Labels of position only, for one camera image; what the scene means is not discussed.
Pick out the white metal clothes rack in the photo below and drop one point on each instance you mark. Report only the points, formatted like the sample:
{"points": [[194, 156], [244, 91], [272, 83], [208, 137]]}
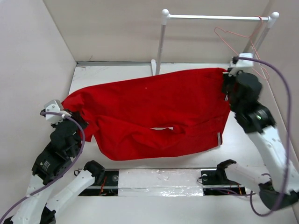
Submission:
{"points": [[268, 23]]}

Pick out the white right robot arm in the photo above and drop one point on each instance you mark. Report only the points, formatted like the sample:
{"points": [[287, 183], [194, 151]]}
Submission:
{"points": [[280, 189]]}

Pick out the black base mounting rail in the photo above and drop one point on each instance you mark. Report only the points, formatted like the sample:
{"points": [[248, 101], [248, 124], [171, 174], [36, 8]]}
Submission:
{"points": [[213, 185]]}

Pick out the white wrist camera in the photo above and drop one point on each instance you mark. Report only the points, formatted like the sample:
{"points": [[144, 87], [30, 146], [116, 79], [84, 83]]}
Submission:
{"points": [[55, 106], [239, 65]]}

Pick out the red trousers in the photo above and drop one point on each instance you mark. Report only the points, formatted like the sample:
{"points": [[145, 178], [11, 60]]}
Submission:
{"points": [[168, 115]]}

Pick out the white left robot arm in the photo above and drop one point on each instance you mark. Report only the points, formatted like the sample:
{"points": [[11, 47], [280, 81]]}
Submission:
{"points": [[37, 207]]}

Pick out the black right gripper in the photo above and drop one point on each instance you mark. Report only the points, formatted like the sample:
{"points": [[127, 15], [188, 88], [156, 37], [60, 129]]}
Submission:
{"points": [[227, 79]]}

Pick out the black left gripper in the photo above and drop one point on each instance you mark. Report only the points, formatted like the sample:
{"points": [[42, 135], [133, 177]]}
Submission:
{"points": [[84, 122]]}

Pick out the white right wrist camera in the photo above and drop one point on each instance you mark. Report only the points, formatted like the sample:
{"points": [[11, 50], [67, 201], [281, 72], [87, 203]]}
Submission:
{"points": [[239, 65]]}

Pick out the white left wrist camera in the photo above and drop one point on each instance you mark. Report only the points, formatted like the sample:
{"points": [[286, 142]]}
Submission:
{"points": [[55, 106]]}

